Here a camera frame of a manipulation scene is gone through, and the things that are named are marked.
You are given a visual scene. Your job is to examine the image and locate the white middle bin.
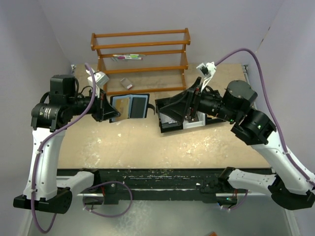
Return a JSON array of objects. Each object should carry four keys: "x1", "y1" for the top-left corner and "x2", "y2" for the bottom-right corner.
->
[{"x1": 183, "y1": 112, "x2": 207, "y2": 129}]

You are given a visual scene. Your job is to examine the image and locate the black bin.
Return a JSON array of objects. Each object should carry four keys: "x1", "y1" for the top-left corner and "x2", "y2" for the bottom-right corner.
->
[
  {"x1": 155, "y1": 98, "x2": 183, "y2": 133},
  {"x1": 205, "y1": 89, "x2": 227, "y2": 123}
]

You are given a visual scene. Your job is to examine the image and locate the silver cards in bin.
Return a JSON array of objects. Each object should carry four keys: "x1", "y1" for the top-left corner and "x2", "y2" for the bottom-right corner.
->
[{"x1": 161, "y1": 114, "x2": 177, "y2": 124}]

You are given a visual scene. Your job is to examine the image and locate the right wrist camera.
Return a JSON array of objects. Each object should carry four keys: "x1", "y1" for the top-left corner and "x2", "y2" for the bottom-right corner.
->
[{"x1": 196, "y1": 61, "x2": 217, "y2": 91}]

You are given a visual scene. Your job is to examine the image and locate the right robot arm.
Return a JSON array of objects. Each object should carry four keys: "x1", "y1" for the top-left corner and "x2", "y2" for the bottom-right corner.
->
[{"x1": 157, "y1": 78, "x2": 315, "y2": 210}]

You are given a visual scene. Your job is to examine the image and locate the wooden three-tier rack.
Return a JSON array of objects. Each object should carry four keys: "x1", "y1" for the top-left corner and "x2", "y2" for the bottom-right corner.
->
[{"x1": 90, "y1": 28, "x2": 191, "y2": 95}]

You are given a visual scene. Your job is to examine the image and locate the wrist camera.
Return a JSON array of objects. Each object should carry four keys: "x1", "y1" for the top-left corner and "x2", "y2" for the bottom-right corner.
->
[
  {"x1": 86, "y1": 69, "x2": 109, "y2": 97},
  {"x1": 196, "y1": 61, "x2": 217, "y2": 91}
]

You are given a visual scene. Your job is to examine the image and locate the coloured pens on rack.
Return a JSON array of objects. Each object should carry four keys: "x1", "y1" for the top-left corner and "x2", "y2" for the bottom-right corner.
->
[{"x1": 111, "y1": 54, "x2": 144, "y2": 61}]

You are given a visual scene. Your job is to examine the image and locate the black left bin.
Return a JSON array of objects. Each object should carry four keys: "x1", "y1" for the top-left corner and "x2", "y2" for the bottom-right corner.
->
[{"x1": 155, "y1": 98, "x2": 183, "y2": 133}]

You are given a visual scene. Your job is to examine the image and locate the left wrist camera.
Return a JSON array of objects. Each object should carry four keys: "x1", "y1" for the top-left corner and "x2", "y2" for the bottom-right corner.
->
[{"x1": 86, "y1": 69, "x2": 109, "y2": 97}]

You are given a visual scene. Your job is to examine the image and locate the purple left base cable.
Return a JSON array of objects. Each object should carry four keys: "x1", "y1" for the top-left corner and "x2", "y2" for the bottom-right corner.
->
[{"x1": 82, "y1": 180, "x2": 133, "y2": 217}]

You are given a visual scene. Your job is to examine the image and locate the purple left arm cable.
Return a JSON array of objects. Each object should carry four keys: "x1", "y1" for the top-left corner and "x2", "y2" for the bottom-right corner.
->
[{"x1": 31, "y1": 63, "x2": 99, "y2": 234}]

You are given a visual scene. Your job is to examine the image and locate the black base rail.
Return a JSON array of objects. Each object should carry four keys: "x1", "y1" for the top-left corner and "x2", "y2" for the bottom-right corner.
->
[{"x1": 56, "y1": 167, "x2": 249, "y2": 206}]

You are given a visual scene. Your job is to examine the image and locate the small grey box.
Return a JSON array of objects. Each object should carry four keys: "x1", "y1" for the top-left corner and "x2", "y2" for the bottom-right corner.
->
[{"x1": 120, "y1": 78, "x2": 133, "y2": 90}]

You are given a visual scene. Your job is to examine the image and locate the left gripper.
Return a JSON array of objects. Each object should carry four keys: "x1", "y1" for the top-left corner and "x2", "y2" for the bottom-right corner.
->
[{"x1": 67, "y1": 88, "x2": 120, "y2": 122}]

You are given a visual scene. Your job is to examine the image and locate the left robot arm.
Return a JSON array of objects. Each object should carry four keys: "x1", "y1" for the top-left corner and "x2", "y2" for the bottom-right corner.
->
[{"x1": 13, "y1": 74, "x2": 120, "y2": 214}]

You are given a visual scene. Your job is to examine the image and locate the black right bin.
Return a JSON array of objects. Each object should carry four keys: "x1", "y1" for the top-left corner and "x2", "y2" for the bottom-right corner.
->
[{"x1": 205, "y1": 89, "x2": 227, "y2": 123}]

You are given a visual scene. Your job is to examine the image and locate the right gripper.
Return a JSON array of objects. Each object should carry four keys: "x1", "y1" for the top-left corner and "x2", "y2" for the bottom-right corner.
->
[{"x1": 159, "y1": 76, "x2": 238, "y2": 123}]

